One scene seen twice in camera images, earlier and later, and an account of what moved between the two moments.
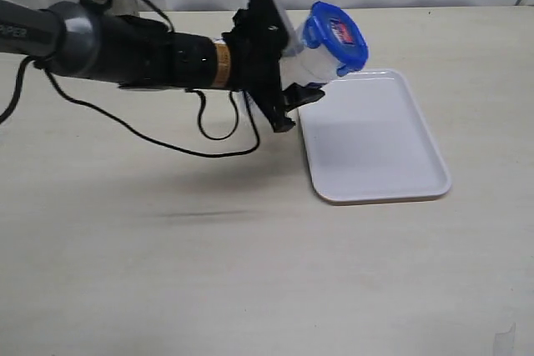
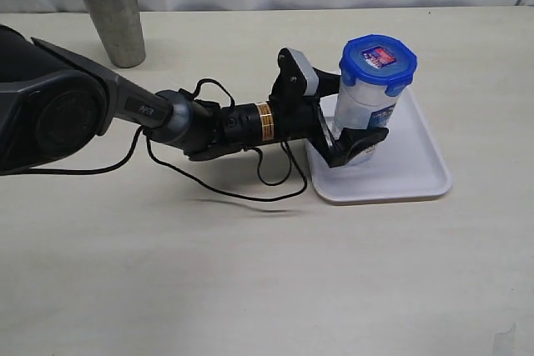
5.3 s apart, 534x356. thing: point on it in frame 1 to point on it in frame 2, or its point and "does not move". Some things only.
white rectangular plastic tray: (367, 139) does not move
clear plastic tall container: (300, 64) to (363, 106)
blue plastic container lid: (338, 37) to (378, 61)
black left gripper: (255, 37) to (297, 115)
